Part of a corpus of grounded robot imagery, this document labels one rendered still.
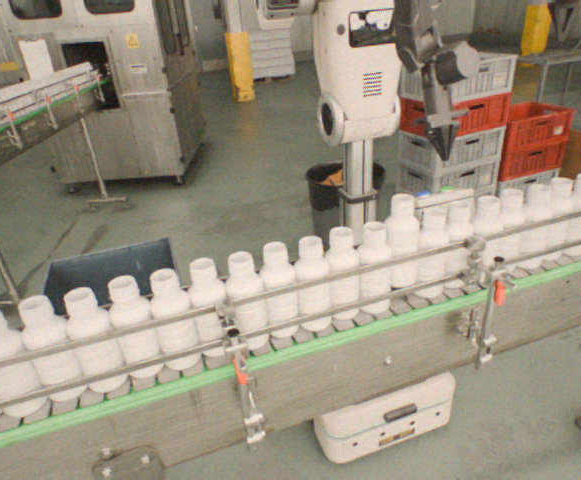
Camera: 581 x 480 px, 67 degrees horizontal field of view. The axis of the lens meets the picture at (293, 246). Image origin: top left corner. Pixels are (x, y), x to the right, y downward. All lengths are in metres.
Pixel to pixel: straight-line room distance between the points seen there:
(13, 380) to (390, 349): 0.60
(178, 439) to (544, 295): 0.75
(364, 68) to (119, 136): 3.39
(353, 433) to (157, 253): 0.91
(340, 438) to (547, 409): 0.89
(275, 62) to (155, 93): 6.22
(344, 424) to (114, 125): 3.51
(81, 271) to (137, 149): 3.20
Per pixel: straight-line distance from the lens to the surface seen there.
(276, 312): 0.73
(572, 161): 4.12
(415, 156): 3.19
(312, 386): 0.82
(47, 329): 0.71
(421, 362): 0.92
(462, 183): 3.29
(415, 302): 0.85
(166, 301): 0.68
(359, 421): 1.63
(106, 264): 1.31
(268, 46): 10.14
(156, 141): 4.37
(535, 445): 2.01
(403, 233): 0.77
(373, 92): 1.33
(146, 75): 4.26
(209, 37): 12.74
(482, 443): 1.96
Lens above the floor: 1.50
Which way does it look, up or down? 29 degrees down
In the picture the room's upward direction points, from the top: 4 degrees counter-clockwise
